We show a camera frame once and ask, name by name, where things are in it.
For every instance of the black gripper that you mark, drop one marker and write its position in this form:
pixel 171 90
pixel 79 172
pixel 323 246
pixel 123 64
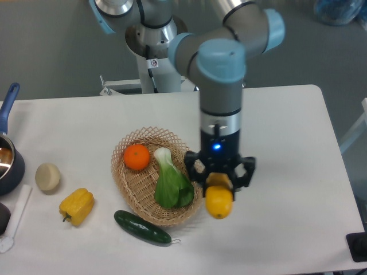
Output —
pixel 219 155

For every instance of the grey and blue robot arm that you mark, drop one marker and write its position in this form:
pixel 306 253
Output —
pixel 214 62

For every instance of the woven wicker basket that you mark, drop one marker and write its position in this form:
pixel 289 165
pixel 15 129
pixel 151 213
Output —
pixel 138 187

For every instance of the green bok choy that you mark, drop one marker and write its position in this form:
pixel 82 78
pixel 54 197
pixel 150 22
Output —
pixel 173 189

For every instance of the orange tangerine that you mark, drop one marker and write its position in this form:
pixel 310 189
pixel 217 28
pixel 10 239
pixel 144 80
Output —
pixel 136 157

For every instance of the dark green cucumber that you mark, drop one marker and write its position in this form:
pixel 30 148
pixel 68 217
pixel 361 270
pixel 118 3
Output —
pixel 142 229

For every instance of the yellow bell pepper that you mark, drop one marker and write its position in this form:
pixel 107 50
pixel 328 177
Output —
pixel 77 206

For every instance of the black device at table edge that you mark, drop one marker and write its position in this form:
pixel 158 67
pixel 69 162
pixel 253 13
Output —
pixel 357 246

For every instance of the beige round potato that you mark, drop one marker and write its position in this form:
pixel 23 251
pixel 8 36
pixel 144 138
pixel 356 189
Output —
pixel 48 178

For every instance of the blue plastic bag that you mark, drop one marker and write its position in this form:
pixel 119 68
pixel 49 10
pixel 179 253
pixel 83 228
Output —
pixel 337 13

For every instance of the dark blue saucepan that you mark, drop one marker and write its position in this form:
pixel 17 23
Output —
pixel 12 162

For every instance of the dark round object left edge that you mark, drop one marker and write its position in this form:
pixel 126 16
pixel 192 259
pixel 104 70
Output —
pixel 5 215

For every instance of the white spatula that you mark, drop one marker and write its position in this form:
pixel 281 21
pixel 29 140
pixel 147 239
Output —
pixel 7 240

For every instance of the white frame right edge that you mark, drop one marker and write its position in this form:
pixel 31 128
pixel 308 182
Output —
pixel 355 131

